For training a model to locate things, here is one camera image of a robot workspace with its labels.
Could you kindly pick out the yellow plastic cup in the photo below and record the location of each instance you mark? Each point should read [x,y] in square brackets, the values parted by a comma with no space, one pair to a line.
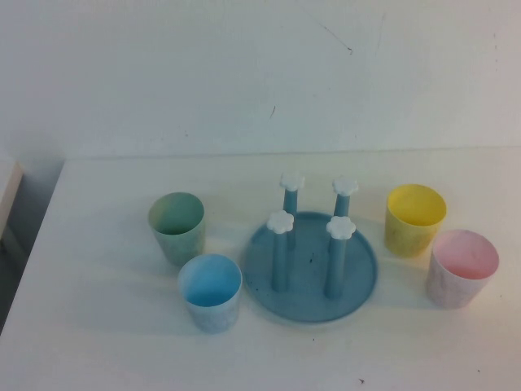
[415,220]

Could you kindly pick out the green marbled plastic cup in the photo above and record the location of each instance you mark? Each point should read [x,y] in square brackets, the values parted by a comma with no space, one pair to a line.
[175,224]

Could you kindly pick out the blue cup stand white caps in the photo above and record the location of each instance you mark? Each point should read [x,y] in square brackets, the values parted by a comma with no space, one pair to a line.
[305,285]

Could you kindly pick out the blue marbled plastic cup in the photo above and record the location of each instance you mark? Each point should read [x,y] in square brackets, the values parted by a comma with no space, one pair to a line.
[209,285]

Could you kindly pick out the pink marbled plastic cup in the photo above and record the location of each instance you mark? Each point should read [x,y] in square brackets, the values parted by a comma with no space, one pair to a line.
[462,264]

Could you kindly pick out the white side table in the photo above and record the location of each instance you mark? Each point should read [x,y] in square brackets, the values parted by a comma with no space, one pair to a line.
[8,191]

